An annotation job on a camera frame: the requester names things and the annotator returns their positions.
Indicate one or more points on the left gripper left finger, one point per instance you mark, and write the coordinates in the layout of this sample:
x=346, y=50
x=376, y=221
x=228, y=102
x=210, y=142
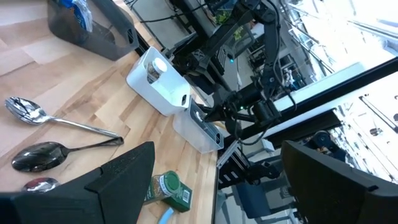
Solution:
x=93, y=193

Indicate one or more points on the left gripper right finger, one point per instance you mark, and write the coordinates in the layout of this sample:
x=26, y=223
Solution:
x=335, y=193

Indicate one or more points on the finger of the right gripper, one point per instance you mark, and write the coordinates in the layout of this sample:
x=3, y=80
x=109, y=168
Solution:
x=219, y=113

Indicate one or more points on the black metal spoon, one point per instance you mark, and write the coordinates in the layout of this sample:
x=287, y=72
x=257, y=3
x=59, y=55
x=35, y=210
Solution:
x=37, y=157

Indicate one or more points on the white-lidded spice jar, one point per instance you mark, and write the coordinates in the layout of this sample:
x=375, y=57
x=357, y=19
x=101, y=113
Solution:
x=158, y=67

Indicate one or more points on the green-lidded spice jar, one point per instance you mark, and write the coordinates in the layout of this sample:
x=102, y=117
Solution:
x=171, y=183

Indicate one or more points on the plain steel spoon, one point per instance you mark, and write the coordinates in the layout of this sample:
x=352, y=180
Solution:
x=23, y=110

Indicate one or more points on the blue white snack packet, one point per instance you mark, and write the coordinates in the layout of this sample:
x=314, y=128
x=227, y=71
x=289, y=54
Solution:
x=77, y=12

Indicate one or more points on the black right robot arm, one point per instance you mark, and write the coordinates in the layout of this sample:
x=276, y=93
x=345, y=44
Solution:
x=269, y=46

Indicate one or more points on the clear plastic bin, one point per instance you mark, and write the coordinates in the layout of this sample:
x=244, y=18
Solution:
x=196, y=137

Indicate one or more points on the white plastic bin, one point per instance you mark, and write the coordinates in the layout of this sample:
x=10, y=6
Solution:
x=161, y=96

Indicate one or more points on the blue office chair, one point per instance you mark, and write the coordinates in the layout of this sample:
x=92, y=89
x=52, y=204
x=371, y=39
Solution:
x=258, y=199

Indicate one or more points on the dark grey plastic bin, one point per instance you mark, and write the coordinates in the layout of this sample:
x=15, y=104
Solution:
x=105, y=40

